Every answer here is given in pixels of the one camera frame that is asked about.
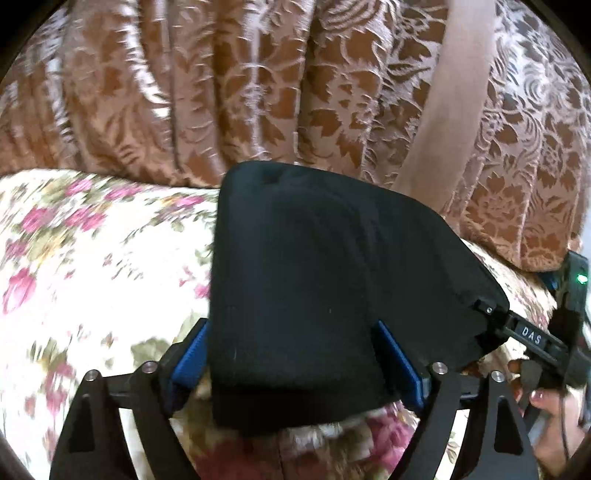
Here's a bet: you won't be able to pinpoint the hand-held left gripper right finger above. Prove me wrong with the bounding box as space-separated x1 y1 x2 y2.
376 320 541 480

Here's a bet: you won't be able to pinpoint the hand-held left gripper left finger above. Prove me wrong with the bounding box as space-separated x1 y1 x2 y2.
48 318 213 480

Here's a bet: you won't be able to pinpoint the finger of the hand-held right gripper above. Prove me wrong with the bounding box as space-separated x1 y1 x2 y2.
475 299 570 366

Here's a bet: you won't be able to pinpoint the black pants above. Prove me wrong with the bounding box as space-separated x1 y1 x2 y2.
209 161 510 437

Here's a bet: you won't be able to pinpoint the person's right hand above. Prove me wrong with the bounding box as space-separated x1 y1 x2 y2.
508 360 591 476

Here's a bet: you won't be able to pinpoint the floral bedsheet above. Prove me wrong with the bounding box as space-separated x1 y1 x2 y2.
0 168 561 480

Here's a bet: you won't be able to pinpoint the brown patterned curtain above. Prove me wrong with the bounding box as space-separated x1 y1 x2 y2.
0 0 588 273

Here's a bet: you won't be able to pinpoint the black cable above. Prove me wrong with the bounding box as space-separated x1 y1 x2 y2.
556 390 575 462

